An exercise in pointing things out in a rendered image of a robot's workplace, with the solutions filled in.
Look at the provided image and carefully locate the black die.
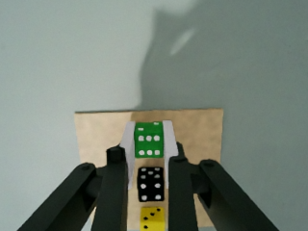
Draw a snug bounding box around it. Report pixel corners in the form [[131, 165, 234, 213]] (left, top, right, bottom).
[[137, 167, 165, 202]]

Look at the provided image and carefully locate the green die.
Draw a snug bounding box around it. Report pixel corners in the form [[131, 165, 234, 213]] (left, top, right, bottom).
[[134, 122, 164, 158]]

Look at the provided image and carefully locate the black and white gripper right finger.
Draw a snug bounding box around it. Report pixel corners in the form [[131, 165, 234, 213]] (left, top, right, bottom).
[[163, 120, 279, 231]]

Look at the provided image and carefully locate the beige mat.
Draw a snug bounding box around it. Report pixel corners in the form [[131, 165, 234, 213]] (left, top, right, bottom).
[[74, 108, 223, 230]]

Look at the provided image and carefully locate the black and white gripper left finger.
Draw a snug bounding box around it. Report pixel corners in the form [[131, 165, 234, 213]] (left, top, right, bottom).
[[17, 121, 136, 231]]

